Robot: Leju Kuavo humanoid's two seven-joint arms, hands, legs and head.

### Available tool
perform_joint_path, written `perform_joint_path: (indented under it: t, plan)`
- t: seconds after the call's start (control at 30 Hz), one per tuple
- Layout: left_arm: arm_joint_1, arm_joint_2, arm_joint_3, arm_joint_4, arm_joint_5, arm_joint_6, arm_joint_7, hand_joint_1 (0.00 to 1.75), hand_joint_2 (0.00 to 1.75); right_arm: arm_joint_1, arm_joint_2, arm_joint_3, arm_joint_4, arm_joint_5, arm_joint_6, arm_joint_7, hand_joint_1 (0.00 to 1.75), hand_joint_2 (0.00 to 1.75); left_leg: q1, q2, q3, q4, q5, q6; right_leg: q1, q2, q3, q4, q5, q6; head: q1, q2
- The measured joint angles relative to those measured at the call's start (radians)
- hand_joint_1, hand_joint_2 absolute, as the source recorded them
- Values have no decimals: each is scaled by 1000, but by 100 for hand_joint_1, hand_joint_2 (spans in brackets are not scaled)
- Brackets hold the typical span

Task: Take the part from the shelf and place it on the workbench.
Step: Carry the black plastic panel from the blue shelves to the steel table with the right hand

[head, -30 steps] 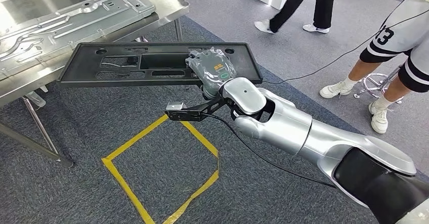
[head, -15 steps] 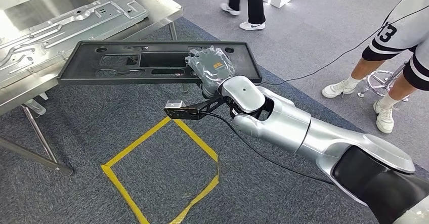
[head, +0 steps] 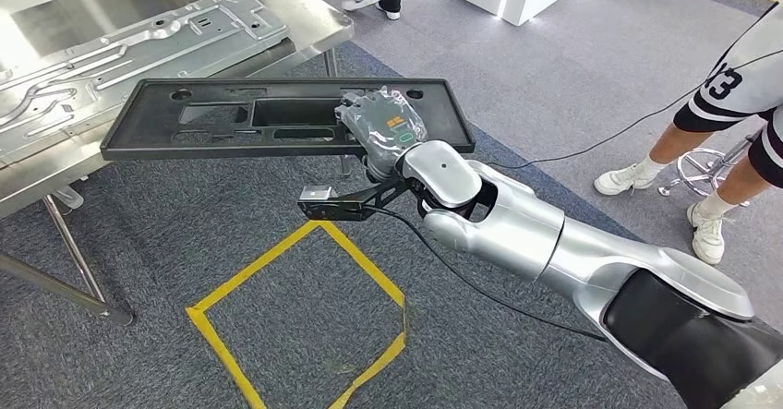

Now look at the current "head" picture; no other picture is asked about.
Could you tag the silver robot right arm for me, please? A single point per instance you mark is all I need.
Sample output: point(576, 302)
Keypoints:
point(520, 235)

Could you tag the yellow floor tape square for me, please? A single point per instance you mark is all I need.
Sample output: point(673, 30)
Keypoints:
point(196, 316)

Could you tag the black plastic plate part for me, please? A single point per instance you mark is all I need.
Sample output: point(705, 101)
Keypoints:
point(131, 131)

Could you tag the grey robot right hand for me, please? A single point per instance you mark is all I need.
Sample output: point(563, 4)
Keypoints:
point(385, 131)

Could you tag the black camera bracket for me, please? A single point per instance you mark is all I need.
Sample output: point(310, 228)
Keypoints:
point(342, 209)

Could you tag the stainless steel workbench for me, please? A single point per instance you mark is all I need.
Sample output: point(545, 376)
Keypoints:
point(306, 21)

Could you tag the stamped grey metal panel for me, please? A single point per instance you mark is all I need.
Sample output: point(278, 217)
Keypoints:
point(122, 57)

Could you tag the chrome stool base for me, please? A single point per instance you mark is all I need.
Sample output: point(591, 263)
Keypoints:
point(697, 180)

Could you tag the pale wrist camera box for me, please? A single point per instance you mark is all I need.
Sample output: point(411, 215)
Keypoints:
point(317, 194)

